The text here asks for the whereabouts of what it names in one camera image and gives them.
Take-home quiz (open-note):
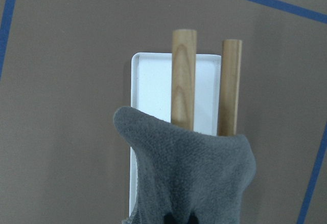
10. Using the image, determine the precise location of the grey cloth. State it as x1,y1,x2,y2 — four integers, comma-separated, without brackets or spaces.
113,106,256,223

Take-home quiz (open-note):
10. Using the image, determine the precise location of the white rectangular tray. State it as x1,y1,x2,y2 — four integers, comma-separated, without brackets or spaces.
129,52,222,224

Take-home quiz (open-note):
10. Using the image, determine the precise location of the wooden rack rod inner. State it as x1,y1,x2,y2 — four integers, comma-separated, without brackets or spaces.
171,29,197,130

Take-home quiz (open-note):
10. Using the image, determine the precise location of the wooden rack rod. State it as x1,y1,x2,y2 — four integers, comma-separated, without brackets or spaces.
171,29,197,130
218,39,242,136

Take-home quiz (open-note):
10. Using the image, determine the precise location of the wooden rack rod outer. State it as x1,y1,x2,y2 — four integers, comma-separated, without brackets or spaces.
218,39,242,136

